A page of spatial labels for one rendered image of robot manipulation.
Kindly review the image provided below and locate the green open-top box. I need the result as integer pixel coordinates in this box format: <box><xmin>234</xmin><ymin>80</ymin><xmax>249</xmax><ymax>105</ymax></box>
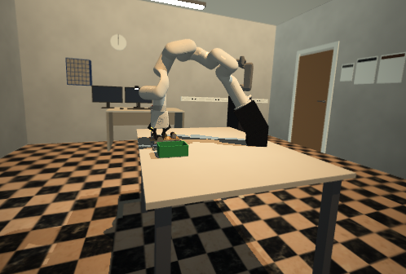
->
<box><xmin>157</xmin><ymin>141</ymin><xmax>188</xmax><ymax>158</ymax></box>

